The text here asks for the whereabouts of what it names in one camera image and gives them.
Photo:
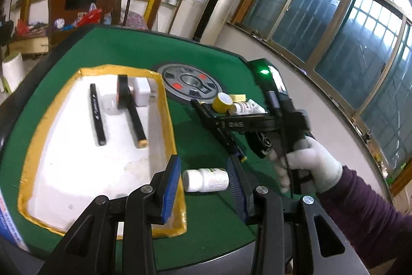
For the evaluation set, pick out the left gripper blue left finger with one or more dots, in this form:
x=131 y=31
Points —
x=165 y=185

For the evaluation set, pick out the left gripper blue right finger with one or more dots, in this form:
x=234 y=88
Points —
x=241 y=186

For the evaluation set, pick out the white bottle green leaf label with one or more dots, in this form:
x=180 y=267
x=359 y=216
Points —
x=205 y=180

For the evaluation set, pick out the black marker pen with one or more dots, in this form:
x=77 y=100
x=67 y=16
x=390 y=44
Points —
x=96 y=116

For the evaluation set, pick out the black pen with gold cap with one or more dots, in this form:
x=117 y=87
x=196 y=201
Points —
x=142 y=141

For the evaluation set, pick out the purple sleeved right forearm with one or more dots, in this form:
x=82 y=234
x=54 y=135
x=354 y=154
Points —
x=374 y=228

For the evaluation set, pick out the white gloved right hand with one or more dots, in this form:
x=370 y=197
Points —
x=325 y=169

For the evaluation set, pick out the white bottle with red label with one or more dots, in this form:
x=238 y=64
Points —
x=246 y=108

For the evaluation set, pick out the cream rectangular box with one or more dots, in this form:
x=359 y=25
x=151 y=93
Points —
x=237 y=98

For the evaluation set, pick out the yellow tape roll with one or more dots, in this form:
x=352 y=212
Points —
x=222 y=103

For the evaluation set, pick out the gold-edged white tray box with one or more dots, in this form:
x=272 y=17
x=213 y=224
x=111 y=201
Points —
x=65 y=168

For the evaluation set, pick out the round grey table centre console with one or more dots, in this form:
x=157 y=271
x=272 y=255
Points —
x=184 y=82

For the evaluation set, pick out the white charger block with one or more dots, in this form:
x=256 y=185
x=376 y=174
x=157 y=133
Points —
x=143 y=90

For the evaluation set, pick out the wood-framed window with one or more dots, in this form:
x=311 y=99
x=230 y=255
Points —
x=358 y=54

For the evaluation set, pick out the silver tower air conditioner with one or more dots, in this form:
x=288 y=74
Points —
x=212 y=21

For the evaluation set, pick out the red plastic bag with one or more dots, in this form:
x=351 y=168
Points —
x=92 y=17

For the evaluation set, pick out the brown tv cabinet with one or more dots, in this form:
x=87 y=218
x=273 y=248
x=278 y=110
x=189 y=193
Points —
x=69 y=11

